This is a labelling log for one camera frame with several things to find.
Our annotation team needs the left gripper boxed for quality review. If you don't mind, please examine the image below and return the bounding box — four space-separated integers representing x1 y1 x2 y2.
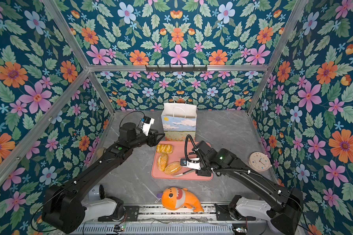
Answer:
128 127 165 149

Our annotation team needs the sugared cream fake bun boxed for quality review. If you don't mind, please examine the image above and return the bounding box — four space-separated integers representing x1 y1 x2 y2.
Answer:
164 162 182 175

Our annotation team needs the landscape print paper bag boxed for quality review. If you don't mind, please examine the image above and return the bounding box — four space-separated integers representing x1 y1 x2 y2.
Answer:
161 96 197 142

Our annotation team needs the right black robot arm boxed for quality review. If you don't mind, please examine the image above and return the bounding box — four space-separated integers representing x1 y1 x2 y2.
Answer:
191 141 304 235

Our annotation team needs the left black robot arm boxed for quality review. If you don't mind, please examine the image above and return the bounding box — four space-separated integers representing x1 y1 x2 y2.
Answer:
42 122 165 234

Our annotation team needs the braided glazed fake bread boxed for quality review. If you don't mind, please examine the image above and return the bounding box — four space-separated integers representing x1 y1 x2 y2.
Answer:
156 144 173 154

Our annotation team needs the upright sugared fake bun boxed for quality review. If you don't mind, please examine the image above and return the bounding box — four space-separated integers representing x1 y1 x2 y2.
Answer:
157 153 168 172

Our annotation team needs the pink plastic tray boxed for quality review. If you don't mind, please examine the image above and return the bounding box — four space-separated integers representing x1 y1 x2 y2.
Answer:
151 141 213 181

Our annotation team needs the cream round alarm clock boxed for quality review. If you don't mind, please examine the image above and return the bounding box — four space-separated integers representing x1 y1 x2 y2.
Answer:
248 152 271 173

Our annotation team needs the orange shark plush toy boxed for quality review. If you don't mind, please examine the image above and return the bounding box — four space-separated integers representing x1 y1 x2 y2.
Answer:
156 187 204 212

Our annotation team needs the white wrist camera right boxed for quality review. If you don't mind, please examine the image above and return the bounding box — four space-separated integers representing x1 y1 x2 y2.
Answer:
180 158 201 170

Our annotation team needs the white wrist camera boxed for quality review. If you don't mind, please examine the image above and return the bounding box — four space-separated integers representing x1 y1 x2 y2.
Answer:
141 116 155 136
180 158 201 170

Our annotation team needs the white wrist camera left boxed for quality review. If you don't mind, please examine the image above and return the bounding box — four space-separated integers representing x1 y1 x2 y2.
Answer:
141 116 155 136

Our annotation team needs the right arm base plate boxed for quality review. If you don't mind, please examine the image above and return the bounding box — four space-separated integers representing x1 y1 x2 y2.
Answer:
214 203 256 222

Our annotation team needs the black hook rail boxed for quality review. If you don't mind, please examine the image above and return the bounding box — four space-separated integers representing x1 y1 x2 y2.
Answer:
145 65 208 72

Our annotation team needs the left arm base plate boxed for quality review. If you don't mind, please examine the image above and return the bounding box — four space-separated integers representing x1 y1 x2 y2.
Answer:
98 205 140 222

